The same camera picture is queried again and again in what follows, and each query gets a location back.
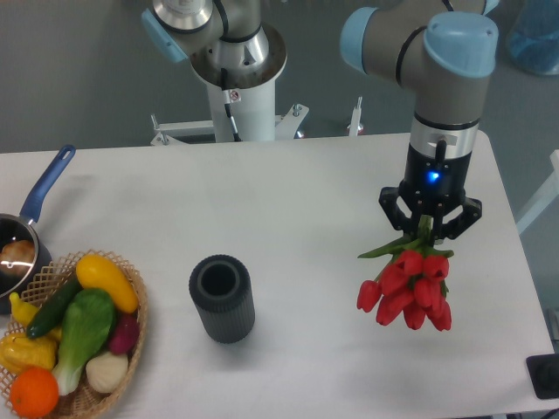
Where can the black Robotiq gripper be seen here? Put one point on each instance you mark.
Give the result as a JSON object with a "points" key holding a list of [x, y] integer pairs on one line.
{"points": [[432, 187]]}

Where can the red tulip bouquet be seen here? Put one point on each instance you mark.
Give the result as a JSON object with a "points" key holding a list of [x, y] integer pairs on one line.
{"points": [[412, 284]]}

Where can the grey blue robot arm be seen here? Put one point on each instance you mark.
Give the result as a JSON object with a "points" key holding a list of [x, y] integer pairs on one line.
{"points": [[443, 51]]}

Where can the dark grey ribbed vase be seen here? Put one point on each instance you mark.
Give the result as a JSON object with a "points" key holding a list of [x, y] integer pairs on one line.
{"points": [[221, 290]]}

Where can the blue translucent container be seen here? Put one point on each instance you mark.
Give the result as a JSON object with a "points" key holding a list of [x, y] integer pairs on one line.
{"points": [[532, 43]]}

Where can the black device at edge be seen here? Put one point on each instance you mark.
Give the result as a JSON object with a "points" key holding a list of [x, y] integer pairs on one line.
{"points": [[544, 371]]}

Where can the purple red radish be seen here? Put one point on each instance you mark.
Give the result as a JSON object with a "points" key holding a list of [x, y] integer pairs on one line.
{"points": [[125, 335]]}

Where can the yellow squash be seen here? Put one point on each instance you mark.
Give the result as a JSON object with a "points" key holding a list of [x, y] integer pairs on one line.
{"points": [[96, 271]]}

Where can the green bok choy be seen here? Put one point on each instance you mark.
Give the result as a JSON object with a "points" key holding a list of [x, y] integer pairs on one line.
{"points": [[85, 328]]}

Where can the white garlic bulb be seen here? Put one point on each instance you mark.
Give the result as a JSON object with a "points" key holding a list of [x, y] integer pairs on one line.
{"points": [[105, 372]]}

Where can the dark green cucumber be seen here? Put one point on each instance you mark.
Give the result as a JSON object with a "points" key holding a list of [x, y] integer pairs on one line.
{"points": [[51, 313]]}

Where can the woven wicker basket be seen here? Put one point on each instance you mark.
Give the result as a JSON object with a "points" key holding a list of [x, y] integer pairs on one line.
{"points": [[84, 402]]}

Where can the brown bread roll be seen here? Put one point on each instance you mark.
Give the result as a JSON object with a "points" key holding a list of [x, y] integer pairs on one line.
{"points": [[17, 258]]}

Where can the yellow banana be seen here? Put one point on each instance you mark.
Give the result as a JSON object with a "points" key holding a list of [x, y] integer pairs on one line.
{"points": [[23, 312]]}

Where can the yellow bell pepper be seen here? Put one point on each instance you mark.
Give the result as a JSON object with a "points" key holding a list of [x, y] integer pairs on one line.
{"points": [[19, 353]]}

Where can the orange fruit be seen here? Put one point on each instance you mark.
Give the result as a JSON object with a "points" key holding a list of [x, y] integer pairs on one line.
{"points": [[34, 393]]}

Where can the white frame at right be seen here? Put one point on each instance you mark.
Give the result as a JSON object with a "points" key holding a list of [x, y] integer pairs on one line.
{"points": [[541, 199]]}

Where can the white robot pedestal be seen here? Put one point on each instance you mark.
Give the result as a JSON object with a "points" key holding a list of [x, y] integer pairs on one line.
{"points": [[236, 115]]}

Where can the blue handled saucepan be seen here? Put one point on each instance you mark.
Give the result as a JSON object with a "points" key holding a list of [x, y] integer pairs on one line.
{"points": [[22, 226]]}

